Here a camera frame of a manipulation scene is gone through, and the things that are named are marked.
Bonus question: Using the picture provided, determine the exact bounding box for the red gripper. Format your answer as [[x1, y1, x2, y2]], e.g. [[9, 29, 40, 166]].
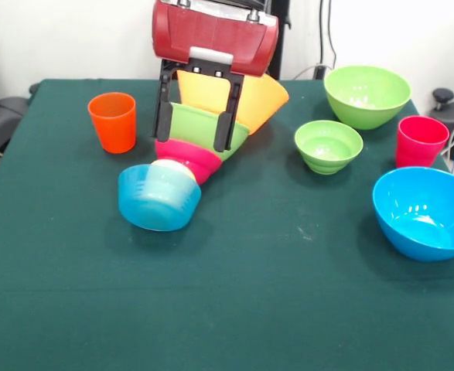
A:
[[151, 0, 280, 154]]

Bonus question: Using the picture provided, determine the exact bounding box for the large green plastic bowl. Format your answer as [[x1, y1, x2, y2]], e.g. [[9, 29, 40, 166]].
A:
[[168, 102, 251, 162], [323, 64, 413, 131]]

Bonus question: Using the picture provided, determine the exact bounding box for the small pink plastic bowl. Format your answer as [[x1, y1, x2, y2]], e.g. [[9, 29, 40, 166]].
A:
[[155, 138, 224, 186]]

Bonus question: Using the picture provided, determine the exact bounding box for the yellow plastic cup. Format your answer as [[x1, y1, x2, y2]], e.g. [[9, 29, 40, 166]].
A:
[[151, 158, 197, 185]]

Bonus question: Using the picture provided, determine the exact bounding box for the large orange plastic bowl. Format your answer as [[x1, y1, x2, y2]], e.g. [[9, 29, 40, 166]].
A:
[[176, 70, 290, 136]]

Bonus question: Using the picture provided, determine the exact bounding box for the small blue plastic bowl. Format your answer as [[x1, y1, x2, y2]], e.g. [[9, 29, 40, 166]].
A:
[[117, 164, 203, 233]]

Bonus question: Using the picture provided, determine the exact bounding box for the orange plastic cup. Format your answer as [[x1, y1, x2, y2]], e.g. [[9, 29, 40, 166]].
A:
[[87, 91, 137, 155]]

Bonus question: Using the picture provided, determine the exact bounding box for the small green plastic bowl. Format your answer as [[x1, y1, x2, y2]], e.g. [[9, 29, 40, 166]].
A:
[[294, 119, 364, 175]]

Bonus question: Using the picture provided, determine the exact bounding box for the black chair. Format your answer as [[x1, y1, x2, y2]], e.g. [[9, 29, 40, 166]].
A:
[[0, 49, 30, 155]]

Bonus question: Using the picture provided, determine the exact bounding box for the dark green table cloth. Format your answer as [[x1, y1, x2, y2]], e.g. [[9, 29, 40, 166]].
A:
[[0, 78, 454, 371]]

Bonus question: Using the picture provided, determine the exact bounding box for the red plastic cup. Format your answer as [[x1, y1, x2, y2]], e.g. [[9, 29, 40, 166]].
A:
[[394, 115, 451, 169]]

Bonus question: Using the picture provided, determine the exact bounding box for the large blue plastic bowl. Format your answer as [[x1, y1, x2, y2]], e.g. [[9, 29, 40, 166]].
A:
[[372, 166, 454, 263]]

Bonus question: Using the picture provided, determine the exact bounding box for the black round knob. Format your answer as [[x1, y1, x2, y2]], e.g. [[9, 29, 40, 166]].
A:
[[432, 87, 454, 112]]

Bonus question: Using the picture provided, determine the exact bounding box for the grey cable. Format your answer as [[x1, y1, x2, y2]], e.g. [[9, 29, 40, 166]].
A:
[[292, 64, 320, 80]]

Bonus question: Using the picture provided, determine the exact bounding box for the black cable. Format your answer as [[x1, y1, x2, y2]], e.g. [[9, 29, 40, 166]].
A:
[[326, 0, 338, 67], [318, 0, 326, 66]]

